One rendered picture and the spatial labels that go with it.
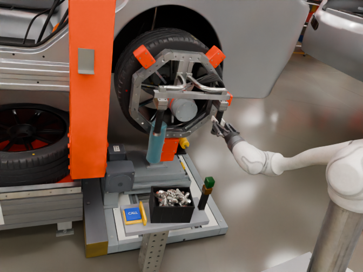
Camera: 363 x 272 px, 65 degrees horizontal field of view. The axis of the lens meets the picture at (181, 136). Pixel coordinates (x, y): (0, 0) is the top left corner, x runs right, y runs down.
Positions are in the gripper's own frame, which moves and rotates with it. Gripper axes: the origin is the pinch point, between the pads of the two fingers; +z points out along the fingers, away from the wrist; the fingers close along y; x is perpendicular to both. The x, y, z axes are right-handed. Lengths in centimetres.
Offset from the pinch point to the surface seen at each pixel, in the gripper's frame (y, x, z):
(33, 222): -96, -68, 2
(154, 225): -40, -38, -34
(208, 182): -13.9, -17.4, -29.5
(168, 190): -31.5, -25.4, -24.1
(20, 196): -101, -47, 3
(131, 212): -50, -35, -27
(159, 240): -34, -53, -33
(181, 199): -26.2, -26.7, -29.8
